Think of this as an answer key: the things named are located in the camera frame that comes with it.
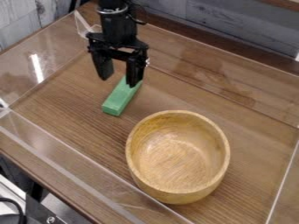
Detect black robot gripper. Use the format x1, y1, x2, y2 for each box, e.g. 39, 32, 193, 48
87, 8, 149, 88

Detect green rectangular block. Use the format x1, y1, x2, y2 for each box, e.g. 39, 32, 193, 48
102, 77, 143, 116

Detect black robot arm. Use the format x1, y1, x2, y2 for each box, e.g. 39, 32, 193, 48
86, 0, 150, 88

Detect brown wooden bowl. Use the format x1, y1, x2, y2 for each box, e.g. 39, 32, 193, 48
126, 110, 232, 205

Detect clear acrylic tray walls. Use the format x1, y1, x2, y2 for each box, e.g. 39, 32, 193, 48
0, 8, 299, 224

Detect clear acrylic corner bracket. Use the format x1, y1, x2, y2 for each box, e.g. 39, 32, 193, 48
74, 10, 102, 39

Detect black metal bracket with screw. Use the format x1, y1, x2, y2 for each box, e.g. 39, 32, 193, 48
25, 195, 67, 224

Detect black cable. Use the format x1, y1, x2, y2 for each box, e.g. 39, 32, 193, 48
0, 195, 29, 224

